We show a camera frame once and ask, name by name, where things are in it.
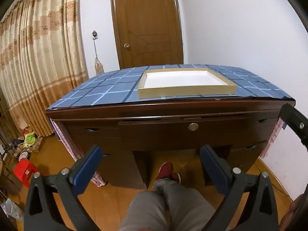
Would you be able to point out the green cloth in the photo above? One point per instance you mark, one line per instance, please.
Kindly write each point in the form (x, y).
(30, 138)

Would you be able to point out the red shoe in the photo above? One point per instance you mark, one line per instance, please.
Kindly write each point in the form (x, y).
(176, 177)
(164, 170)

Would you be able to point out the person's right hand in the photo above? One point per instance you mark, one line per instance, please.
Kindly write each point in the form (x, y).
(294, 204)

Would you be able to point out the brass drawer lock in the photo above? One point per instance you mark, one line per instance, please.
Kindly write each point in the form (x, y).
(193, 126)

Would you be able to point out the beige patterned curtain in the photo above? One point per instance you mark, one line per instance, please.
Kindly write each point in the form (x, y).
(43, 53)

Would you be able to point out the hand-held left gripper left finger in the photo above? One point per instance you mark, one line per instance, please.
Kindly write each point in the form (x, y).
(86, 170)

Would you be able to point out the red plastic stool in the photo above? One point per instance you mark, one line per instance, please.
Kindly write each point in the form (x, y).
(24, 169)

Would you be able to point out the dark wooden desk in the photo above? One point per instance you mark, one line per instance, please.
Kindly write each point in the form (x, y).
(96, 115)

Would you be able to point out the pink patterned cloth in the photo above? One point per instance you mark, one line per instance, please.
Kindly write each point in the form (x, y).
(69, 146)
(272, 137)

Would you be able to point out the silver patterned bag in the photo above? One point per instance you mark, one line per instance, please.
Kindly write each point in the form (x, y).
(12, 209)

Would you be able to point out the person's grey trousers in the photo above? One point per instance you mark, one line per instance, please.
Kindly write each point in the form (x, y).
(163, 209)

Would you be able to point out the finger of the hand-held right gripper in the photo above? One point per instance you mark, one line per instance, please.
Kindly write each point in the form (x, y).
(293, 120)

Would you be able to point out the desk side drawer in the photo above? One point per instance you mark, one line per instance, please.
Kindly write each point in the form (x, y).
(247, 154)
(264, 132)

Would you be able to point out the blue plaid tablecloth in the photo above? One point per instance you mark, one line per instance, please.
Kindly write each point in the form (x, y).
(101, 89)

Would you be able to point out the curtain tieback tassel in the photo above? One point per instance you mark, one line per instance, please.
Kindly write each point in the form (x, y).
(98, 65)

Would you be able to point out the shallow cardboard tray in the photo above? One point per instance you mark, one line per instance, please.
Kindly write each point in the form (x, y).
(185, 79)

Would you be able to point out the brown wooden door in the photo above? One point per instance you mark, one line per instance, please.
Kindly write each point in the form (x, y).
(144, 28)

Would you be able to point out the brass door knob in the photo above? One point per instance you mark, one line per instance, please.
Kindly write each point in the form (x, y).
(126, 45)

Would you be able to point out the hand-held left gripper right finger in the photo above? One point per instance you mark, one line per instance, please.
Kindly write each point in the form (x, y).
(213, 170)

